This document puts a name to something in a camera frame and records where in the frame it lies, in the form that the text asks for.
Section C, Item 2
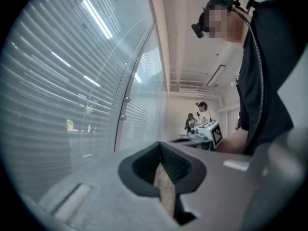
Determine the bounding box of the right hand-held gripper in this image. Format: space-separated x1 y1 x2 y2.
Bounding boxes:
169 121 223 151

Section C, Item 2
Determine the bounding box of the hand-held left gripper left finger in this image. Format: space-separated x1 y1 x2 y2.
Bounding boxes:
36 141 180 231

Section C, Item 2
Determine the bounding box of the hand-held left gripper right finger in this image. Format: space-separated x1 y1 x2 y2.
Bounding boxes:
160 141 260 231

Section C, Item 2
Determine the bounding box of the frosted striped glass wall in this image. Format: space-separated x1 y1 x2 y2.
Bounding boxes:
0 0 156 202

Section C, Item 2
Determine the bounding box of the person's right forearm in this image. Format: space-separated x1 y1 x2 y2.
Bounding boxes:
215 128 252 155

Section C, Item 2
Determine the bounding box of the black framed ceiling light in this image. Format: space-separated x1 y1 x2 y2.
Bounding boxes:
206 64 227 87

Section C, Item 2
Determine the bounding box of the person's black shirt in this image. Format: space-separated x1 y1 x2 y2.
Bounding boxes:
237 0 295 156

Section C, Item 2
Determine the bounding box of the grey metal window frame post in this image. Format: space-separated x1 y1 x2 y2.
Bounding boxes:
113 22 158 153

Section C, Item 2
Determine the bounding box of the black braided cable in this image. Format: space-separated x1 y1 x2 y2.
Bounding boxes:
231 3 265 144

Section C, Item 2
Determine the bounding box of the black head-worn camera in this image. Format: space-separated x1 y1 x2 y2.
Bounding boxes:
191 7 212 39

